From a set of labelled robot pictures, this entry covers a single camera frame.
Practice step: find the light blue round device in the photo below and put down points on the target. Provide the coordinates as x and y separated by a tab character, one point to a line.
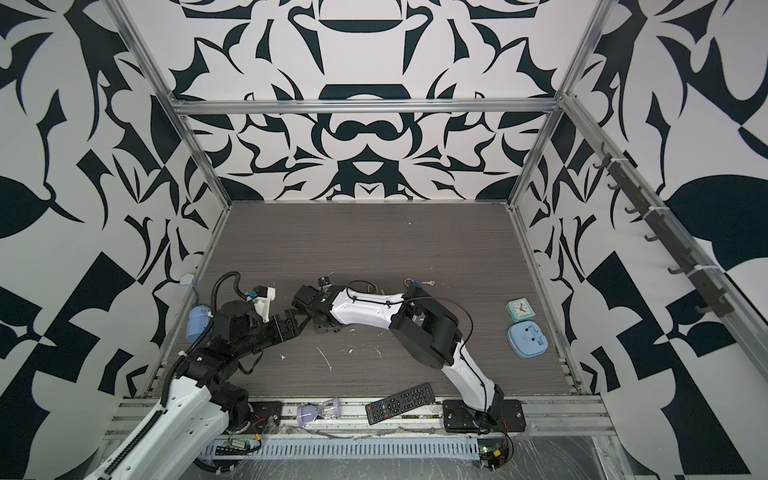
527	339

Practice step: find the white slotted cable duct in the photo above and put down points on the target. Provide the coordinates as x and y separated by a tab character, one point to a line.
460	448

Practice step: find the blue padlock with key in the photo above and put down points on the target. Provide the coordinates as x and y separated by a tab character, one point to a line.
408	282

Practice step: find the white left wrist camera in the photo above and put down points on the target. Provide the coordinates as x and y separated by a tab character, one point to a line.
261	298

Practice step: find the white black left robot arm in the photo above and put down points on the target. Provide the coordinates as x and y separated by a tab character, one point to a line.
198	403

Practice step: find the teal alarm clock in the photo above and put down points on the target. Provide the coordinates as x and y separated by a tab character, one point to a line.
520	310

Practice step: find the black remote control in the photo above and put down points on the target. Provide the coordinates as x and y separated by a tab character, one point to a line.
400	403

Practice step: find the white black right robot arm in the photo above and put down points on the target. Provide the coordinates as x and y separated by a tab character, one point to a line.
428	331

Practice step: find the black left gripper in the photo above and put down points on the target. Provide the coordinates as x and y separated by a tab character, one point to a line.
278	334

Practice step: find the light blue device left wall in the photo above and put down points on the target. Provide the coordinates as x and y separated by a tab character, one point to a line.
198	319

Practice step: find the clear safety glasses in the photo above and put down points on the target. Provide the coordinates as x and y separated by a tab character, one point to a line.
310	412

